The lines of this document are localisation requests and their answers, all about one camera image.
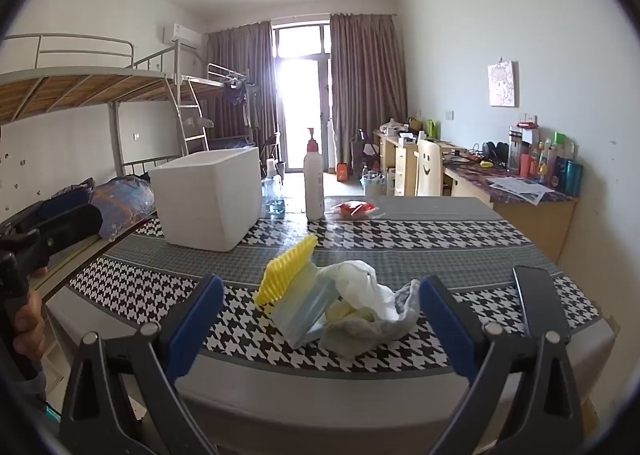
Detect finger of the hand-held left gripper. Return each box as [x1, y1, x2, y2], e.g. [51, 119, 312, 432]
[37, 202, 104, 253]

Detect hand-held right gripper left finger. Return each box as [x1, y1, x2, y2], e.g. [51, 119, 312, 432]
[59, 274, 226, 455]

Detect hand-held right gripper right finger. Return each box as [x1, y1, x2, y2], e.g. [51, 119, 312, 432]
[419, 275, 586, 455]

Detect grey sock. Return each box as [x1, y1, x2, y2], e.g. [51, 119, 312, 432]
[320, 279, 422, 358]

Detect yellow ridged sponge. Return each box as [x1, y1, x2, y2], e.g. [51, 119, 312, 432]
[254, 234, 318, 307]

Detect white plastic bag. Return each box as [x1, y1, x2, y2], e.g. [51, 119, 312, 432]
[320, 260, 401, 323]

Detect blue face mask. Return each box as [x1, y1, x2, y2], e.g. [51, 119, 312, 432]
[270, 265, 346, 347]

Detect white foam box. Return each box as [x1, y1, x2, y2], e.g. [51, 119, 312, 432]
[149, 146, 264, 252]

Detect person's left hand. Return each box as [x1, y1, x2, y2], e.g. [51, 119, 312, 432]
[12, 265, 49, 357]

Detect blue patterned quilt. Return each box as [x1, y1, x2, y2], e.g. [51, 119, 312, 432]
[92, 175, 157, 242]

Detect black smartphone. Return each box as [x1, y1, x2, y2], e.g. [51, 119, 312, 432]
[512, 265, 571, 343]

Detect houndstooth tablecloth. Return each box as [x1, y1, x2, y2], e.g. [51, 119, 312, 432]
[45, 195, 618, 455]

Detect wooden desk patterned top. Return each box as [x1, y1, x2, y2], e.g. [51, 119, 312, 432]
[442, 155, 578, 263]

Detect clear blue spray bottle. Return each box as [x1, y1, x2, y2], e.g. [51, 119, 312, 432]
[263, 158, 286, 217]

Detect large metal bunk bed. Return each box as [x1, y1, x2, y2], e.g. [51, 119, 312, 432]
[0, 34, 211, 216]

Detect red snack packet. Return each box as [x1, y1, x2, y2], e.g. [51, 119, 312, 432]
[327, 200, 383, 221]

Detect printed paper sheets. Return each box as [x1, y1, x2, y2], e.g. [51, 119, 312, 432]
[487, 176, 556, 206]

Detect wooden smiley chair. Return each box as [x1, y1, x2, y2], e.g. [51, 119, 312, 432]
[416, 139, 445, 197]

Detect grey bucket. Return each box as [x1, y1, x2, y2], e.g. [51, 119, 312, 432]
[361, 172, 387, 196]

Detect grey metal bunk ladder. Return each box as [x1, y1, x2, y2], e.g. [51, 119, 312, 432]
[172, 42, 211, 156]

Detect wooden desk with drawers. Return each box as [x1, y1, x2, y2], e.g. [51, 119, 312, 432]
[375, 128, 471, 197]

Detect white pump lotion bottle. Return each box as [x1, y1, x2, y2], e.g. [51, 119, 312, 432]
[303, 127, 325, 222]

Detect black folding chair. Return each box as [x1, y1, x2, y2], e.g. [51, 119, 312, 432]
[260, 132, 283, 176]

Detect tall clear bottle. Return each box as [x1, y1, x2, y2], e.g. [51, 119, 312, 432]
[508, 126, 524, 171]

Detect teal bottle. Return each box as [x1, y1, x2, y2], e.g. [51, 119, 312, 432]
[565, 160, 583, 197]

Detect small metal bunk bed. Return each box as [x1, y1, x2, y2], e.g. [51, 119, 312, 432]
[180, 62, 256, 156]

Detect dark hanging clothes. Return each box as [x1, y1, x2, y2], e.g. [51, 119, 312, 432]
[223, 82, 248, 126]

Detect white air conditioner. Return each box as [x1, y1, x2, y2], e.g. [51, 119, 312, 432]
[162, 24, 201, 50]

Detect brown curtain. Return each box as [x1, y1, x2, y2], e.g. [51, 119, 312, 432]
[206, 20, 275, 171]
[330, 12, 407, 171]

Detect glass balcony door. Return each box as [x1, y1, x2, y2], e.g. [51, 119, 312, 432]
[272, 22, 333, 173]

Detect cartoon wall picture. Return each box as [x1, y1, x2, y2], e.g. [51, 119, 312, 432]
[487, 61, 516, 107]

